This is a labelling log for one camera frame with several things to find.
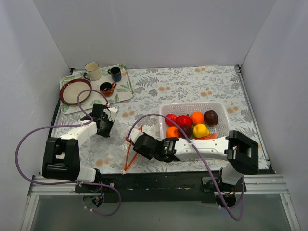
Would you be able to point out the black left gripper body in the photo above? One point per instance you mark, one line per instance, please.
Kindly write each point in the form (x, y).
(106, 127)

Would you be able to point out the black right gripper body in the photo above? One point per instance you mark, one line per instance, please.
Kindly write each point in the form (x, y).
(135, 146)

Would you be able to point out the fake orange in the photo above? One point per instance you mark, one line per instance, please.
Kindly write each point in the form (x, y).
(172, 132)
(197, 118)

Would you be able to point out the clear zip top bag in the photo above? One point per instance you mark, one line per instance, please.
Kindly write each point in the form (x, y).
(109, 154)

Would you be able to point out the fake red strawberry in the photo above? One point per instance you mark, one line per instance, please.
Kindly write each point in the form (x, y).
(170, 119)

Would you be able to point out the fake red apple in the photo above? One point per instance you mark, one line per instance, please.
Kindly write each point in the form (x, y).
(183, 120)

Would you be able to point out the fake yellow lemon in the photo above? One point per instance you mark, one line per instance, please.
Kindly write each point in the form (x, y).
(200, 130)

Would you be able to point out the fake watermelon slice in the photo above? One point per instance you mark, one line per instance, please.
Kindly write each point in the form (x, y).
(208, 137)

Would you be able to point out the fake dark purple fig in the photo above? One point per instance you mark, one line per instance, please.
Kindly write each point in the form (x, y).
(211, 118)

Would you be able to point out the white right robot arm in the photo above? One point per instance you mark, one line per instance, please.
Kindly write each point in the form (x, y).
(240, 151)

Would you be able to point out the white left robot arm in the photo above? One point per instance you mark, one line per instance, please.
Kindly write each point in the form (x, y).
(61, 158)

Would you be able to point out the orange brown ceramic mug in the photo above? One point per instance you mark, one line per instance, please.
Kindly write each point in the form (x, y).
(107, 88)

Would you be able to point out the leaf print serving tray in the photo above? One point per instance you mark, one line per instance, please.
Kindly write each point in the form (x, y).
(123, 90)

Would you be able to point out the red rimmed cream plate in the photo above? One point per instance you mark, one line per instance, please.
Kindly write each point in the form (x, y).
(70, 91)

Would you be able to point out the cream enamel mug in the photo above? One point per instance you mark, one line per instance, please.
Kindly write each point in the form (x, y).
(93, 72)

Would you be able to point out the dark blue mug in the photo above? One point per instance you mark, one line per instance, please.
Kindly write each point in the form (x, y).
(115, 73)

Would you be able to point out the white plastic basket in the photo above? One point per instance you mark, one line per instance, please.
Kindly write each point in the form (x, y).
(222, 128)

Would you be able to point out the floral table mat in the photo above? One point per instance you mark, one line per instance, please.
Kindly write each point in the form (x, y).
(154, 87)

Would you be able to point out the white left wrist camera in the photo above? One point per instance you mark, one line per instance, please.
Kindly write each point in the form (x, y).
(111, 113)

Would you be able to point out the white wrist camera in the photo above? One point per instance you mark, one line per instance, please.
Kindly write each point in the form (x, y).
(133, 136)
(111, 113)

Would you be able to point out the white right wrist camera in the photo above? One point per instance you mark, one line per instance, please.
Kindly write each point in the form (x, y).
(133, 136)

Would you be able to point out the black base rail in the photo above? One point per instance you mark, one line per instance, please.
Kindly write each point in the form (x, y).
(162, 187)

